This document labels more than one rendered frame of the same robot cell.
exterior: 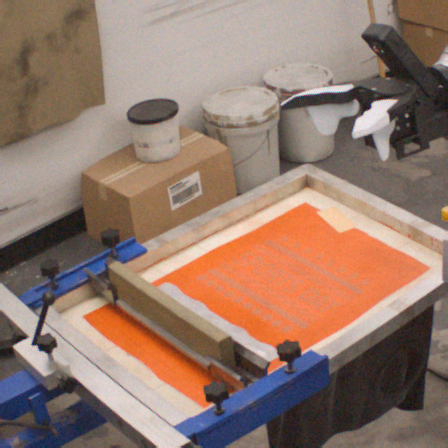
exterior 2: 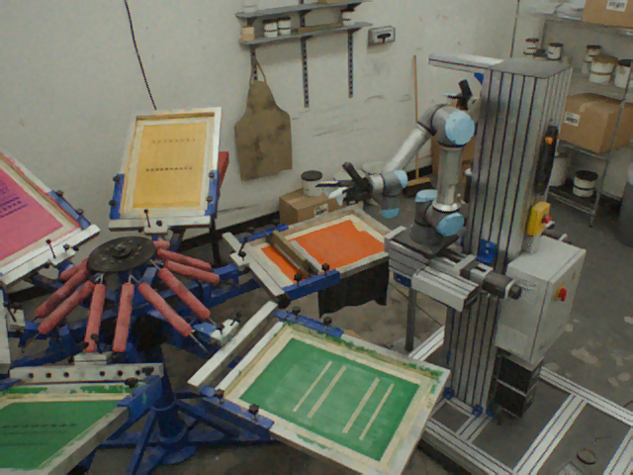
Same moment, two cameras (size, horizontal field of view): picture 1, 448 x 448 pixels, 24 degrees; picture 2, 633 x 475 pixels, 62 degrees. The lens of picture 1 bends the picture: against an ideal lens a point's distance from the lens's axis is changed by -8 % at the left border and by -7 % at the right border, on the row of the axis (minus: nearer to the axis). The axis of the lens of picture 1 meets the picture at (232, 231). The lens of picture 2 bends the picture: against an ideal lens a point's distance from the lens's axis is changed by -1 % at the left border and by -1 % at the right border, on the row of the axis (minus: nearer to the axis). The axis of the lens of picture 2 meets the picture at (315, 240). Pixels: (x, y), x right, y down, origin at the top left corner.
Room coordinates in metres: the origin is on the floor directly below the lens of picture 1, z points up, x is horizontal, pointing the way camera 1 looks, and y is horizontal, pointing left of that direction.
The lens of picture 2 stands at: (-0.73, -0.28, 2.57)
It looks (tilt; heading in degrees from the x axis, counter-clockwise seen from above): 31 degrees down; 7
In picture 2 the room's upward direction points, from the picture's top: 3 degrees counter-clockwise
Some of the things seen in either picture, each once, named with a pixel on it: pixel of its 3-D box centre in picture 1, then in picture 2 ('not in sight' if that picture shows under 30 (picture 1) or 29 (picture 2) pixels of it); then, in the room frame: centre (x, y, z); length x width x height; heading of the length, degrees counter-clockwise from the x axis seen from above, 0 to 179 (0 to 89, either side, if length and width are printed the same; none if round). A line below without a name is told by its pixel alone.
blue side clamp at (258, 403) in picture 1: (256, 402); (312, 284); (1.43, -0.01, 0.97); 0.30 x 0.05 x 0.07; 125
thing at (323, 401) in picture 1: (344, 382); (351, 285); (1.68, -0.19, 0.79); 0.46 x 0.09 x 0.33; 125
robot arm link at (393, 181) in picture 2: not in sight; (391, 181); (1.21, -0.37, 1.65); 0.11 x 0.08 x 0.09; 116
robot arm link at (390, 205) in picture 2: not in sight; (388, 201); (1.22, -0.36, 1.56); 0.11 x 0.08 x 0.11; 26
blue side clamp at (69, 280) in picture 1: (86, 282); (264, 237); (1.89, 0.32, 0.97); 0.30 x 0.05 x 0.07; 125
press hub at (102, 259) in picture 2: not in sight; (150, 356); (1.19, 0.82, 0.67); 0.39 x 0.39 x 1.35
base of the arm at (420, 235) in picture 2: not in sight; (426, 227); (1.44, -0.55, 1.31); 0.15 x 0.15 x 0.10
